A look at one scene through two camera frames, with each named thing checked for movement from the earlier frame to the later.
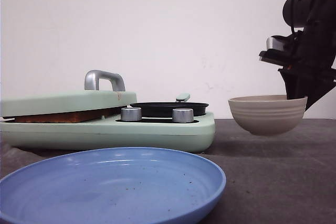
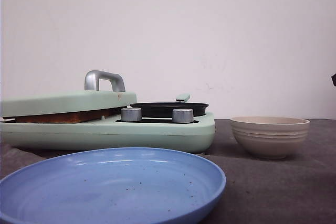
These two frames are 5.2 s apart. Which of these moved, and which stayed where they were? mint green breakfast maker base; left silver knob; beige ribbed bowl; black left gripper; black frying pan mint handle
Moved: beige ribbed bowl; black left gripper
Stayed: mint green breakfast maker base; left silver knob; black frying pan mint handle
